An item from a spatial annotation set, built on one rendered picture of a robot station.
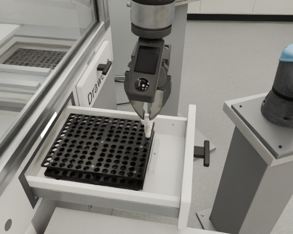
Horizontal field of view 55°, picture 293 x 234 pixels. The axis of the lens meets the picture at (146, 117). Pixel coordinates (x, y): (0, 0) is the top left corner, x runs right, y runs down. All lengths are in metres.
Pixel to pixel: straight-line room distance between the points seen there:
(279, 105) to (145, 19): 0.58
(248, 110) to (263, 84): 1.65
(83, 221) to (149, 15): 0.48
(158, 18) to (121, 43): 1.88
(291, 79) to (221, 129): 1.25
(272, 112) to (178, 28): 0.73
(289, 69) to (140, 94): 0.53
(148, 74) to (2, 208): 0.35
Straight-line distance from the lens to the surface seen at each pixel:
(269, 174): 1.05
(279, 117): 0.96
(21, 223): 0.67
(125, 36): 2.32
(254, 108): 1.02
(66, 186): 0.62
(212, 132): 2.04
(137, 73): 0.47
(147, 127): 0.63
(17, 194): 0.63
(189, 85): 2.46
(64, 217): 0.73
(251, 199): 1.15
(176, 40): 1.52
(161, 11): 0.48
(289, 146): 0.91
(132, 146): 0.65
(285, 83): 0.91
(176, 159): 0.71
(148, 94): 0.46
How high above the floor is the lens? 1.38
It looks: 41 degrees down
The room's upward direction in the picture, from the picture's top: straight up
